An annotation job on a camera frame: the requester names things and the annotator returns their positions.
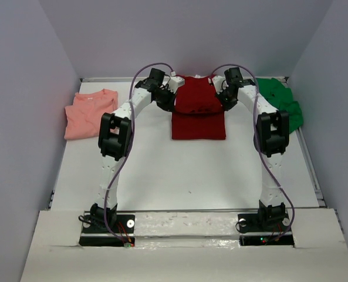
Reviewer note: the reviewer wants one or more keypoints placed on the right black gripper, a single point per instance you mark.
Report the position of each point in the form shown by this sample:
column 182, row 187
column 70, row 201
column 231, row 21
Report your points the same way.
column 226, row 100

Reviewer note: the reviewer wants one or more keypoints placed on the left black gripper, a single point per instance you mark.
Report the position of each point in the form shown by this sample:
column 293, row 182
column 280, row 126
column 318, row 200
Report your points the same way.
column 166, row 101

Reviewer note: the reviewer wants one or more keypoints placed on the dark red t shirt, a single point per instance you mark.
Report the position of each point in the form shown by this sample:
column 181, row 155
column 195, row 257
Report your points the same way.
column 198, row 114

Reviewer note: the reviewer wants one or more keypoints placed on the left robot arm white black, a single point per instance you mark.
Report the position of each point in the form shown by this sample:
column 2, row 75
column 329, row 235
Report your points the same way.
column 116, row 137

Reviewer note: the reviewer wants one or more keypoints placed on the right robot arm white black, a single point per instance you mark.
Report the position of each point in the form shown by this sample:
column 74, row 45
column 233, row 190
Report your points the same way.
column 271, row 138

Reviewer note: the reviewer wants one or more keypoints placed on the crumpled green t shirt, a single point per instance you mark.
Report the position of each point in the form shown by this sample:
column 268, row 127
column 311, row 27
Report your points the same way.
column 281, row 97

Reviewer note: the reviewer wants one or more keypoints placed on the folded pink t shirt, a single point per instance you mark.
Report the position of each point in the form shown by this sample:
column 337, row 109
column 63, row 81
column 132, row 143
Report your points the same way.
column 84, row 115

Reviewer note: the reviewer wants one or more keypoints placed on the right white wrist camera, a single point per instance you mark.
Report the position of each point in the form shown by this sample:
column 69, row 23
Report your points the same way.
column 216, row 81

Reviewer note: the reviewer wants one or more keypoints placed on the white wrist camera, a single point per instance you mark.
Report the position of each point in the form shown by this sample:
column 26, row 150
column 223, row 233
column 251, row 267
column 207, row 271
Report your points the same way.
column 216, row 81
column 174, row 82

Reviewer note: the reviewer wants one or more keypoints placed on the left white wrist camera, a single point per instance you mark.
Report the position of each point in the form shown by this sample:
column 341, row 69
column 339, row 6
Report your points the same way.
column 174, row 82

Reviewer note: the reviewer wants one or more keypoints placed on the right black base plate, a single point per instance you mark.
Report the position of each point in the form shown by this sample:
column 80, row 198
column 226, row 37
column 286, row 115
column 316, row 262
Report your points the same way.
column 255, row 232

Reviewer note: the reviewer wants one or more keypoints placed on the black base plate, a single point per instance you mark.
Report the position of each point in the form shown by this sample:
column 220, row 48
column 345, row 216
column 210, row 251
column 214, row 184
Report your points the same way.
column 95, row 234
column 255, row 232

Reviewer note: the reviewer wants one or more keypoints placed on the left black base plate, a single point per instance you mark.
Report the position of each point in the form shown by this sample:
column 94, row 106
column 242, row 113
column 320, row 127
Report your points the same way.
column 95, row 234

